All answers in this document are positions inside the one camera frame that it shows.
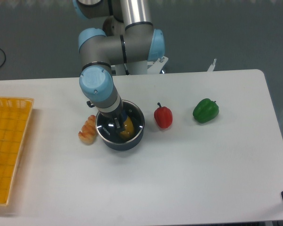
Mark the yellow toy bell pepper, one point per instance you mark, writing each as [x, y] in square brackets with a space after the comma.
[129, 131]

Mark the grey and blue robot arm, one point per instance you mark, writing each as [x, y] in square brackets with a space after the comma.
[99, 52]

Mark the glass pot lid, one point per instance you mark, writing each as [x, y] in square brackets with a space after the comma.
[106, 127]

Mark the green toy bell pepper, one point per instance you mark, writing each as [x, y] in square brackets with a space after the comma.
[205, 110]

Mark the dark pot with blue handle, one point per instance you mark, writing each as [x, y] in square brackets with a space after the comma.
[122, 147]

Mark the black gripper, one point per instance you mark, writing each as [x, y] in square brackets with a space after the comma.
[117, 114]

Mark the yellow woven basket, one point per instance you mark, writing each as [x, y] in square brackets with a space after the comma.
[15, 113]

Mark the red toy bell pepper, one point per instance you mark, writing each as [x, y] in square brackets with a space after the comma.
[163, 116]

